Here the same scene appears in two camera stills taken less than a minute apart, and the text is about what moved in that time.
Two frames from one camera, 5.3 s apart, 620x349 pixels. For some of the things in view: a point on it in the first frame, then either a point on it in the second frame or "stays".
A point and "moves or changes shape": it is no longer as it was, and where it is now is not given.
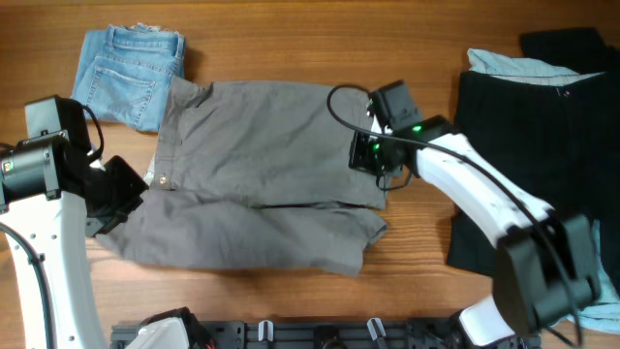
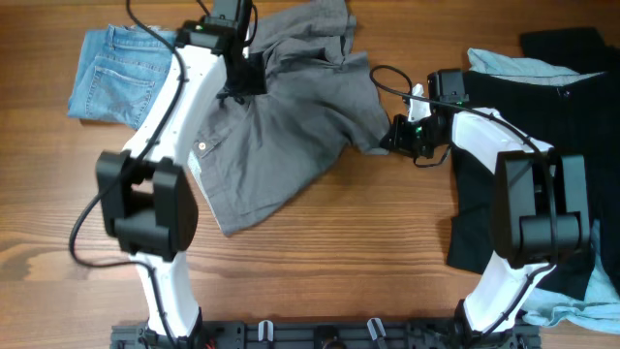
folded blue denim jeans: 124,74 stays
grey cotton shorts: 253,174 moves or changes shape
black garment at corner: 580,49 stays
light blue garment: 604,314 stays
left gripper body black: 117,194 -> 252,79
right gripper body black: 372,152 -> 414,138
